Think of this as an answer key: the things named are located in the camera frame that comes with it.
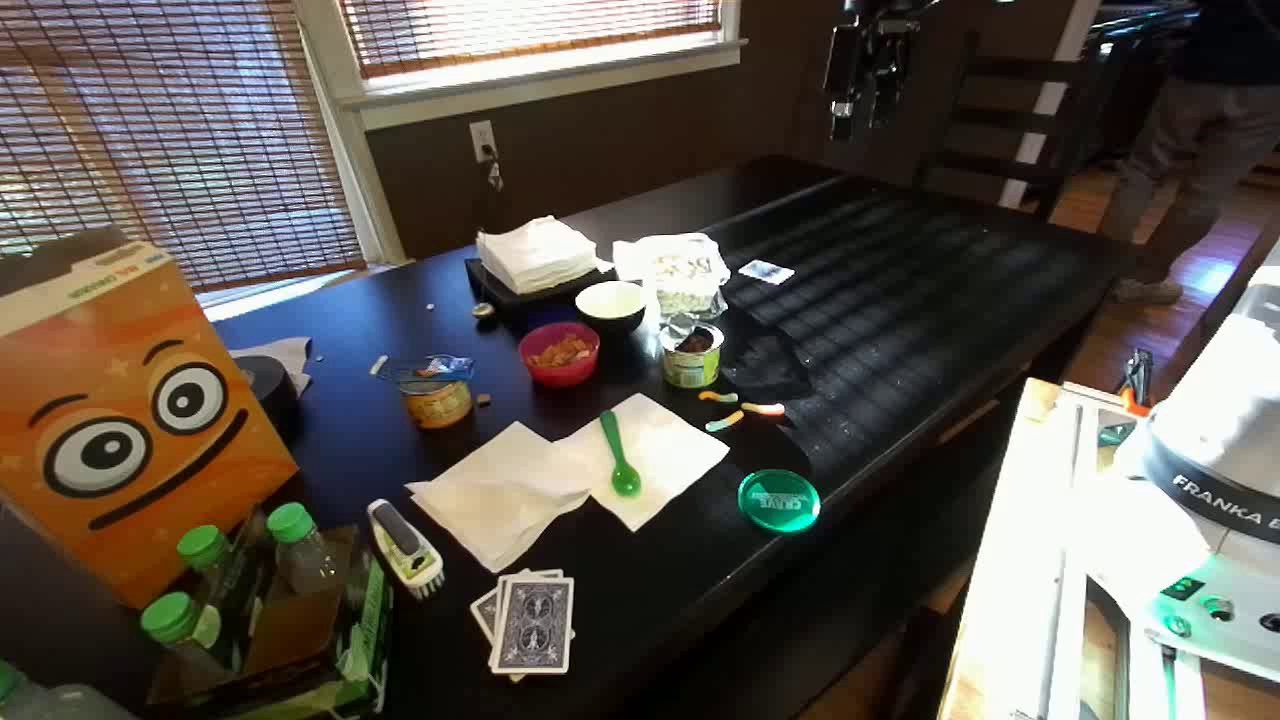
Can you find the orange gummy worm object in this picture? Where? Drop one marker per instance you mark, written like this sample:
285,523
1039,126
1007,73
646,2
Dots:
719,396

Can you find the blue yellow small object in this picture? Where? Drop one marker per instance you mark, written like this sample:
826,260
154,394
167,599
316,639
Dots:
726,420

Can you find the orange white small object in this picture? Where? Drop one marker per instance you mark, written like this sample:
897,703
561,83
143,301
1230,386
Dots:
766,409

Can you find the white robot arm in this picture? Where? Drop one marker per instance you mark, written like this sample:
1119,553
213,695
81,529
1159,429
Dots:
1180,505

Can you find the black and white bowl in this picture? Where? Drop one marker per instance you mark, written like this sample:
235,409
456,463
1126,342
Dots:
612,304

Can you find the red bowl with snacks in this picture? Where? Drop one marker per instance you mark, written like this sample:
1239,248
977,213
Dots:
561,353

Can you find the green yogurt cup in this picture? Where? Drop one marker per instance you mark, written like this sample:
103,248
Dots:
693,363

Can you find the clear plastic food container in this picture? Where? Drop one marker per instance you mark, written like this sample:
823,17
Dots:
680,274

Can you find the white paper napkin right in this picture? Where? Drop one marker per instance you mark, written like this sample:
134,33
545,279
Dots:
663,447

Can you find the white paper napkin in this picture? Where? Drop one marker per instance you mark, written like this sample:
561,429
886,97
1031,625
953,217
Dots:
663,447
501,495

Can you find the green plastic spoon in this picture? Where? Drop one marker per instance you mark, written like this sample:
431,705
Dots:
624,478

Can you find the white napkin stack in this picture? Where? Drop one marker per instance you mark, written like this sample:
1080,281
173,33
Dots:
539,252

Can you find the single playing card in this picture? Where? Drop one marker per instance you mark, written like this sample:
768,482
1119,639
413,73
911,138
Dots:
766,274

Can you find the blue candy wrapper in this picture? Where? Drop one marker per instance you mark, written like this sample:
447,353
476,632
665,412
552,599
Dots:
447,365

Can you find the green round lid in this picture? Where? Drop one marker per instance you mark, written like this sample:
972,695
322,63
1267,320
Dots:
777,503

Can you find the white paper napkin left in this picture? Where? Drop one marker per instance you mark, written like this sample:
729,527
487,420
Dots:
501,495

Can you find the small yellow jar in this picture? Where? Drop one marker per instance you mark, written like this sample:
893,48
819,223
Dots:
437,402

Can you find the blue playing card deck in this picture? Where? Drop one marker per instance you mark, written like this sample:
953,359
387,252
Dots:
529,621

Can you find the crumpled white paper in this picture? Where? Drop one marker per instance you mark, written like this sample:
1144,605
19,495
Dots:
292,353

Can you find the black tape roll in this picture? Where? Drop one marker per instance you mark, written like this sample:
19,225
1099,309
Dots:
272,389

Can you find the green cap bottle right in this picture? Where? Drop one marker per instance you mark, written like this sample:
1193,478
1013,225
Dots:
300,549

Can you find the green cap bottle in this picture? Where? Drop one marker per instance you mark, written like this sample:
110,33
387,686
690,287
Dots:
300,549
185,625
216,561

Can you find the black wooden chair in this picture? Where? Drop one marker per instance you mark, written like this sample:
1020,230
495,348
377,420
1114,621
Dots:
1013,129

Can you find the green cap bottle back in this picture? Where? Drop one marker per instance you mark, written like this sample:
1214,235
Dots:
216,561

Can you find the orange cartoon face box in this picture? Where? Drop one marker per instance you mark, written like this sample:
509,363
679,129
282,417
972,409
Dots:
123,412

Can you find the green cap bottle front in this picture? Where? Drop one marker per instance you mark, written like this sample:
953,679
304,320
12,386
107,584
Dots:
185,625

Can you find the standing person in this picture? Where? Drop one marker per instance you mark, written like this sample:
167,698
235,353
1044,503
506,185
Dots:
1219,106

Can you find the wall power outlet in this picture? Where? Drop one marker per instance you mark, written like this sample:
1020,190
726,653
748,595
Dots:
481,140

